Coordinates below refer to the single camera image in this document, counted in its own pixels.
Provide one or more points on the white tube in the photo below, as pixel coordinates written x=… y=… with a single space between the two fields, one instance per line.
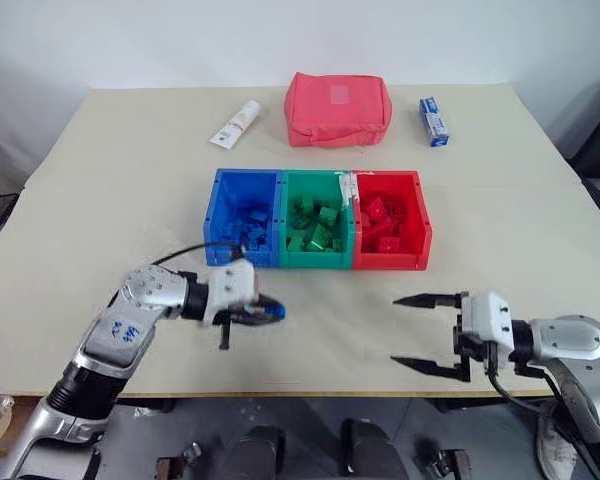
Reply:
x=236 y=125

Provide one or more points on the white tape strip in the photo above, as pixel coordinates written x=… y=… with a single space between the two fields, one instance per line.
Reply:
x=348 y=189

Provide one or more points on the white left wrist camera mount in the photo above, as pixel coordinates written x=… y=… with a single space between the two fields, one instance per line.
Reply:
x=230 y=287

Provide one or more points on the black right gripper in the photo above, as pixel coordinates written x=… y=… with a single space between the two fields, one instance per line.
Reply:
x=466 y=342

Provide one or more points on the white shoe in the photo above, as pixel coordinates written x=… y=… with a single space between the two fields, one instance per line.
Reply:
x=555 y=447

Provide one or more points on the pink fabric pouch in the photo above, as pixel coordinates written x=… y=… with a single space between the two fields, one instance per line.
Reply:
x=337 y=112

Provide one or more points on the small blue toy block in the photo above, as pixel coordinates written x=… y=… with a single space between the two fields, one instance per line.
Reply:
x=279 y=310

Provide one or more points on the metal caster bracket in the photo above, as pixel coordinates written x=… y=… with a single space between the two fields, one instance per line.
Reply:
x=447 y=465
x=180 y=462

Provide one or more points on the green plastic bin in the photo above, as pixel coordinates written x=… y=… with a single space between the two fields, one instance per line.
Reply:
x=316 y=260

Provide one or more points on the red plastic bin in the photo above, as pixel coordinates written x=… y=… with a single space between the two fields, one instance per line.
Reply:
x=415 y=225

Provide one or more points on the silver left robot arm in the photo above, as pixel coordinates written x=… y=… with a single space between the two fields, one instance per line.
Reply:
x=115 y=340

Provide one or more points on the blue and white carton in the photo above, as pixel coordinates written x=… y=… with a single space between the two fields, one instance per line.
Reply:
x=435 y=122

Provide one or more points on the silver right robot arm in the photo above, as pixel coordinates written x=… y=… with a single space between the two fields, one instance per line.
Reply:
x=575 y=345

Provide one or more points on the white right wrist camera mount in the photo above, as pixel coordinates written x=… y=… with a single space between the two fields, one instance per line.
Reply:
x=490 y=325

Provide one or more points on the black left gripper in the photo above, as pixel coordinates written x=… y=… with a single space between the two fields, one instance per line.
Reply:
x=240 y=316

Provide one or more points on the red toy block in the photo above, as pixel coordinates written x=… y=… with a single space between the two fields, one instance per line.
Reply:
x=397 y=209
x=376 y=209
x=390 y=245

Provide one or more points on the blue plastic bin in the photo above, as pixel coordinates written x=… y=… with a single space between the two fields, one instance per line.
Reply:
x=242 y=220

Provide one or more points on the dark rounded shape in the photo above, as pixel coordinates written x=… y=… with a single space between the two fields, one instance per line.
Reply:
x=375 y=452
x=260 y=455

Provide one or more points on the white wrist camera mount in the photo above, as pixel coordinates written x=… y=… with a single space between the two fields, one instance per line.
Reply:
x=490 y=325
x=230 y=287

